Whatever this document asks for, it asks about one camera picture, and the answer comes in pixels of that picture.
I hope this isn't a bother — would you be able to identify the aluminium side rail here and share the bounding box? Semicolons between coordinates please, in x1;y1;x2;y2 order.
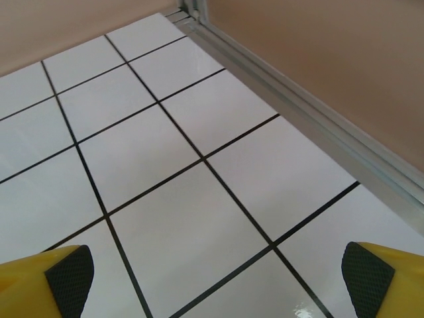
164;6;424;215

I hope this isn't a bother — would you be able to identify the aluminium corner post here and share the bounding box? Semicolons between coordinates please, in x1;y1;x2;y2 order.
178;0;208;16

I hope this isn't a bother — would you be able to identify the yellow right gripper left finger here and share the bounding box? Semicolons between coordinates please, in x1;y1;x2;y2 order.
0;244;96;318

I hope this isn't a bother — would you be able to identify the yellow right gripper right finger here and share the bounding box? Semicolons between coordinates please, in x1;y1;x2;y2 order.
340;240;424;318

